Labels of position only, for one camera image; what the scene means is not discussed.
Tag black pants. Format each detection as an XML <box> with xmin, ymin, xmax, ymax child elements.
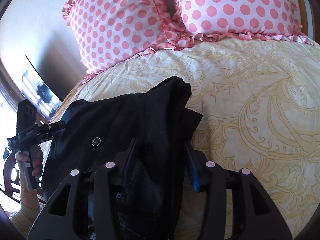
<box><xmin>42</xmin><ymin>76</ymin><xmax>202</xmax><ymax>239</ymax></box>

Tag person left forearm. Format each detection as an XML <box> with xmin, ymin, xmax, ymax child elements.
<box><xmin>9</xmin><ymin>175</ymin><xmax>40</xmax><ymax>239</ymax></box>

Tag person left hand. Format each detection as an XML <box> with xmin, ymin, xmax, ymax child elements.
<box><xmin>15</xmin><ymin>150</ymin><xmax>43</xmax><ymax>179</ymax></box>

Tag dark wooden chair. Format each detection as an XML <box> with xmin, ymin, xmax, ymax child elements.
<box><xmin>0</xmin><ymin>149</ymin><xmax>46</xmax><ymax>205</ymax></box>

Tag yellow patterned bedspread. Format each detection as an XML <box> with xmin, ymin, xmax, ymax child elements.
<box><xmin>53</xmin><ymin>38</ymin><xmax>319</xmax><ymax>237</ymax></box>

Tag left polka dot pillow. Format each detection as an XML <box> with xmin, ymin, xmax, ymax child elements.
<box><xmin>62</xmin><ymin>0</ymin><xmax>185</xmax><ymax>83</ymax></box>

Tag polka dot pillow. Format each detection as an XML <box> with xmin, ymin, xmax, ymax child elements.
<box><xmin>62</xmin><ymin>0</ymin><xmax>185</xmax><ymax>83</ymax></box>
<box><xmin>150</xmin><ymin>0</ymin><xmax>313</xmax><ymax>51</ymax></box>

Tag right polka dot pillow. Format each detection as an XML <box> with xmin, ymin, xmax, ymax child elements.
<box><xmin>150</xmin><ymin>0</ymin><xmax>313</xmax><ymax>51</ymax></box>

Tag wooden door frame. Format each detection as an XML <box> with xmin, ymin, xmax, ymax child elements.
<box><xmin>297</xmin><ymin>0</ymin><xmax>313</xmax><ymax>39</ymax></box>

